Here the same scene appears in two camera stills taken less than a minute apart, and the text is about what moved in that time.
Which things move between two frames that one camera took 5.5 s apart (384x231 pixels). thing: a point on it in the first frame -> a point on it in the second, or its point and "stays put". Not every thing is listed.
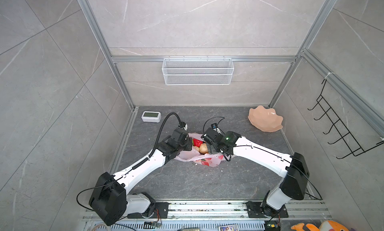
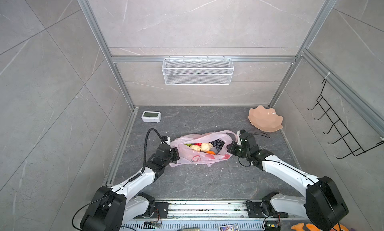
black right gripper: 211,149 -> 232,149
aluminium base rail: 218,215 stays put
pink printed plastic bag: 194,155 stays put
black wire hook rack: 355,148 stays put
